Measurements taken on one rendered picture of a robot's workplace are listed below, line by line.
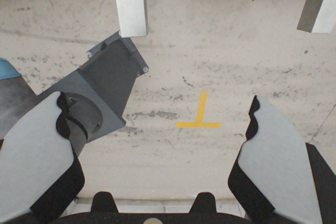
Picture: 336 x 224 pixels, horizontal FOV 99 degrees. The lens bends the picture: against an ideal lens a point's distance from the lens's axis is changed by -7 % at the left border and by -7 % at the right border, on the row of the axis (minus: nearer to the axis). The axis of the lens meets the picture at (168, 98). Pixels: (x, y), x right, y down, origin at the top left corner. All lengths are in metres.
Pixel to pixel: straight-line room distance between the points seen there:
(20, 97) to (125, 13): 0.30
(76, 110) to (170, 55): 0.73
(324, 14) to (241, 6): 0.87
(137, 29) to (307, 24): 0.23
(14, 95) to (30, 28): 0.97
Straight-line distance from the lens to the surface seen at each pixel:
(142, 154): 1.70
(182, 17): 1.05
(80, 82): 0.56
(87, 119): 0.55
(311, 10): 0.30
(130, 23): 0.20
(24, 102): 0.43
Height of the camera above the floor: 1.04
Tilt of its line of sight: 58 degrees down
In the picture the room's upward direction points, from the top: 178 degrees clockwise
